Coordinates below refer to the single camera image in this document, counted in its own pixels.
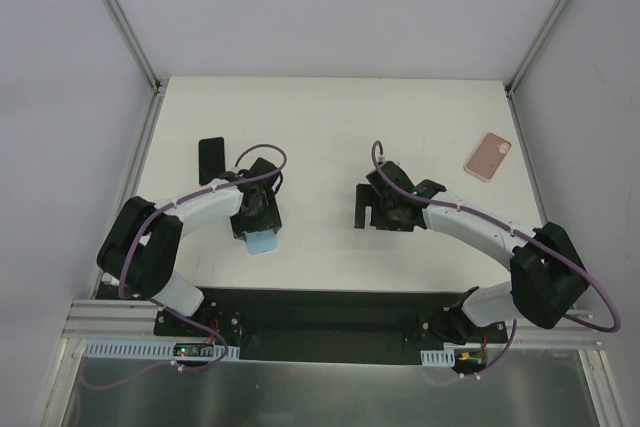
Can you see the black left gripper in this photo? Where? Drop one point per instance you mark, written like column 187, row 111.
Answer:
column 257, row 226

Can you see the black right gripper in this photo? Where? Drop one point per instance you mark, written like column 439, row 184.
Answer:
column 376, row 212

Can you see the light blue phone case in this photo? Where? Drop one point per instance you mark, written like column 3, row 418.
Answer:
column 261, row 242

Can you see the black screen smartphone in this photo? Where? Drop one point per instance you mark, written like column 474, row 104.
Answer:
column 211, row 159

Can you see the pink phone case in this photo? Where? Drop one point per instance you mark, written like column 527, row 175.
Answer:
column 487, row 157

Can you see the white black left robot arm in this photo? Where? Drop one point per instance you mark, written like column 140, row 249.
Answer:
column 141, row 248

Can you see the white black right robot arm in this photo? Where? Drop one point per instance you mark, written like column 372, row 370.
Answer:
column 545, row 270

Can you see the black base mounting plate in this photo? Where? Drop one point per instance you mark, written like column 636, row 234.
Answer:
column 381, row 328

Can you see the right white cable duct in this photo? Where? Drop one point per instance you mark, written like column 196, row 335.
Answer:
column 444, row 358

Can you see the white cable duct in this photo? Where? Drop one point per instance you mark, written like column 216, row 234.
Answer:
column 158, row 350
column 444, row 358

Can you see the right aluminium corner post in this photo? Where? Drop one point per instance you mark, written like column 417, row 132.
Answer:
column 541, row 38

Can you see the aluminium corner post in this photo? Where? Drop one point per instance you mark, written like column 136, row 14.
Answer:
column 541, row 38
column 133, row 44

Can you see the left white cable duct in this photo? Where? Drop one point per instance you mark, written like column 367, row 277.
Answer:
column 158, row 350

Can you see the left aluminium corner post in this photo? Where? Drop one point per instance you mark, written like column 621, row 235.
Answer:
column 133, row 44

